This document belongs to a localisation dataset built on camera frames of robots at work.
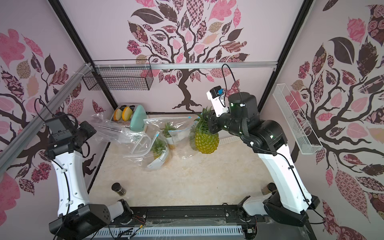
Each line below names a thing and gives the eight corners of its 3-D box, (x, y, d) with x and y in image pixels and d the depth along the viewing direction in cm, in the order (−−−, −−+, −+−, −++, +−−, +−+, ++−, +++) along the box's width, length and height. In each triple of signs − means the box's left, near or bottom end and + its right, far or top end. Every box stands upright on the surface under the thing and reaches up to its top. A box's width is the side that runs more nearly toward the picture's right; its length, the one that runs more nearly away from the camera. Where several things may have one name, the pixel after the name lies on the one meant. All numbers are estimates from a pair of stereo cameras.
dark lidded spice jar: (117, 196, 81) (109, 191, 74) (119, 188, 84) (112, 182, 77) (125, 196, 81) (118, 191, 74) (127, 188, 84) (120, 182, 77)
